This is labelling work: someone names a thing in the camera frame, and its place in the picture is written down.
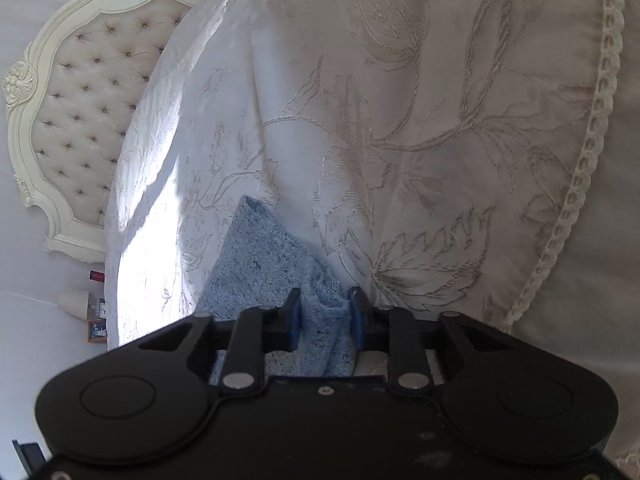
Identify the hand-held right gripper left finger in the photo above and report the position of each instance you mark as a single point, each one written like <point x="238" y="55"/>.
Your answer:
<point x="296" y="321"/>

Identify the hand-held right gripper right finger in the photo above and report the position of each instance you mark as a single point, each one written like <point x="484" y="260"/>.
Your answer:
<point x="356" y="321"/>

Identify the grey-blue speckled pants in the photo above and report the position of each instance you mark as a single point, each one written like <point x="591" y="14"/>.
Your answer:
<point x="250" y="270"/>

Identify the small white alarm clock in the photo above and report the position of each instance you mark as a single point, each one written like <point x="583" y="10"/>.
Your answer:
<point x="102" y="308"/>

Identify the red and black box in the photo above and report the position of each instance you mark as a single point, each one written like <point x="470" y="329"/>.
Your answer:
<point x="97" y="276"/>

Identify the white shade table lamp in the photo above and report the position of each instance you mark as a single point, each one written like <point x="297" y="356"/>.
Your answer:
<point x="74" y="305"/>

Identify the cream embroidered bedspread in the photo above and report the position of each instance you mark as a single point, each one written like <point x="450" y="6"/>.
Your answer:
<point x="400" y="85"/>

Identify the cream tufted headboard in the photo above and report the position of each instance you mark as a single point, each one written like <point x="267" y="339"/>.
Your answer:
<point x="85" y="110"/>

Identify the wooden photo frame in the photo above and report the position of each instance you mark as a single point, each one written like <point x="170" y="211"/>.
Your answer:
<point x="98" y="331"/>

